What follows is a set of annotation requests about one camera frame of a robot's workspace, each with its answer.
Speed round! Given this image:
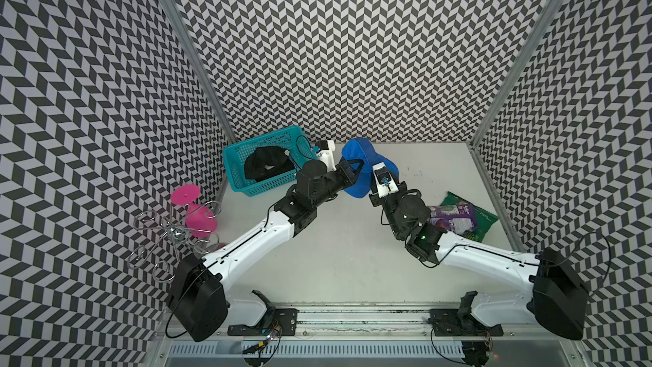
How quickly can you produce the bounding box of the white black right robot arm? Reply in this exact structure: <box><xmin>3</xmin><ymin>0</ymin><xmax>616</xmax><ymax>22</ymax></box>
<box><xmin>369</xmin><ymin>181</ymin><xmax>589</xmax><ymax>341</ymax></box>

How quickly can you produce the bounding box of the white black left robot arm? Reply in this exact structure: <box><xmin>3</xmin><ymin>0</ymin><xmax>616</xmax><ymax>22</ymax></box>
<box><xmin>166</xmin><ymin>159</ymin><xmax>364</xmax><ymax>342</ymax></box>

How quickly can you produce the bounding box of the purple snack packet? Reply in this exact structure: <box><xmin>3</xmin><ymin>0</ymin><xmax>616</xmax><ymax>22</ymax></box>
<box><xmin>429</xmin><ymin>205</ymin><xmax>472</xmax><ymax>235</ymax></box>

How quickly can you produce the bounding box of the blue baseball cap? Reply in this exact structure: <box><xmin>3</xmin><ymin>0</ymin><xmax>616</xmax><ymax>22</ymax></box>
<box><xmin>341</xmin><ymin>138</ymin><xmax>399</xmax><ymax>199</ymax></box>

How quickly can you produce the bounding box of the green snack bag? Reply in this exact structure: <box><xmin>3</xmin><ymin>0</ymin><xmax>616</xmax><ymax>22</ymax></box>
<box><xmin>441</xmin><ymin>191</ymin><xmax>499</xmax><ymax>242</ymax></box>

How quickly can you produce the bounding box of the aluminium corner post right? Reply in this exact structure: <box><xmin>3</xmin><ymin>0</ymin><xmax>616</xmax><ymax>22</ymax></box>
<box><xmin>469</xmin><ymin>0</ymin><xmax>565</xmax><ymax>149</ymax></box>

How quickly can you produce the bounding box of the pink goblet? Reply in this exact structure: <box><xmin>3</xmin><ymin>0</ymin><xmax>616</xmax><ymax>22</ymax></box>
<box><xmin>171</xmin><ymin>185</ymin><xmax>221</xmax><ymax>238</ymax></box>

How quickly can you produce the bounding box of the black baseball cap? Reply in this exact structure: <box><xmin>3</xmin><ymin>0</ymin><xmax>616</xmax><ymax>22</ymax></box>
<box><xmin>244</xmin><ymin>146</ymin><xmax>295</xmax><ymax>183</ymax></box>

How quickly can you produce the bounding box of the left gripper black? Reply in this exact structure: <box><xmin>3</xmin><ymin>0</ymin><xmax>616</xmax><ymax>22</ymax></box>
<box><xmin>311</xmin><ymin>158</ymin><xmax>361</xmax><ymax>207</ymax></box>

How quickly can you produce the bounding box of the silver wire rack stand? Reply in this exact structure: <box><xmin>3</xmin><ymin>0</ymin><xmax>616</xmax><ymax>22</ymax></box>
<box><xmin>127</xmin><ymin>207</ymin><xmax>221</xmax><ymax>284</ymax></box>

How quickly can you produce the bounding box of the aluminium corner post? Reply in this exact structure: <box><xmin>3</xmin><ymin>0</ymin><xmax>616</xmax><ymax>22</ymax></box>
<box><xmin>469</xmin><ymin>0</ymin><xmax>565</xmax><ymax>149</ymax></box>
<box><xmin>158</xmin><ymin>0</ymin><xmax>238</xmax><ymax>144</ymax></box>

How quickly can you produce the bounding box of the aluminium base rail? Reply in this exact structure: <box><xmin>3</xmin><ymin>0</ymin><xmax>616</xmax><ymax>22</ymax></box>
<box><xmin>141</xmin><ymin>302</ymin><xmax>593</xmax><ymax>366</ymax></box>

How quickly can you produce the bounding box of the teal plastic basket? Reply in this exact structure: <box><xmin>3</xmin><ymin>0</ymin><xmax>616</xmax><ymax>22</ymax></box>
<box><xmin>223</xmin><ymin>126</ymin><xmax>317</xmax><ymax>197</ymax></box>

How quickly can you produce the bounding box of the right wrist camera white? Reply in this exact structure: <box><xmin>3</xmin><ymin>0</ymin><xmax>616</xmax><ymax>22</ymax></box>
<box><xmin>373</xmin><ymin>162</ymin><xmax>398</xmax><ymax>199</ymax></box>

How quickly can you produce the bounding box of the aluminium corner post left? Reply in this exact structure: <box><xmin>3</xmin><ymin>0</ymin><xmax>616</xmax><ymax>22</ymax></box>
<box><xmin>158</xmin><ymin>0</ymin><xmax>238</xmax><ymax>144</ymax></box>

